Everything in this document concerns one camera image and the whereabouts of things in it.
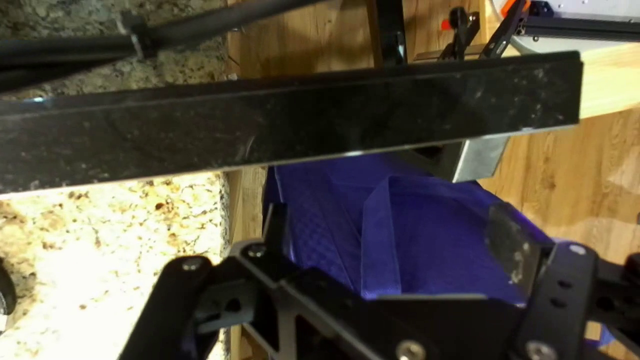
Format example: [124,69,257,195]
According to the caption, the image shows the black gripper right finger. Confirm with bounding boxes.
[484,205,600,360]

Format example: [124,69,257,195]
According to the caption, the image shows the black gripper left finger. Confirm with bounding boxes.
[117,198,295,360]

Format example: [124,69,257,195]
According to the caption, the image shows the purple insulated bag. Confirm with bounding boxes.
[259,150,556,310]

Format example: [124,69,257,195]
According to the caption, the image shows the black camera tripod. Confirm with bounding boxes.
[367,0,640,67]

